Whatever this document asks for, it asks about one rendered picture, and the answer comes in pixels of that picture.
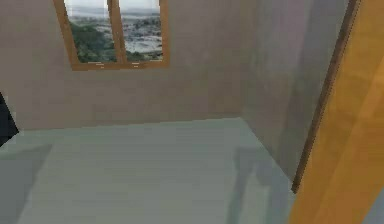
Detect wooden framed window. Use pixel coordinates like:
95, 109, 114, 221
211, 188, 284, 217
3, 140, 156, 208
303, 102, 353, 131
53, 0, 171, 72

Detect orange wooden room door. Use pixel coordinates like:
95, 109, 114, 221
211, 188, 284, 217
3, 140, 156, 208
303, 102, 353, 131
288, 0, 384, 224

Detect black furniture block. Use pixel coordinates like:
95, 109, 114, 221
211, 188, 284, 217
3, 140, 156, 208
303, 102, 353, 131
0, 93, 20, 148

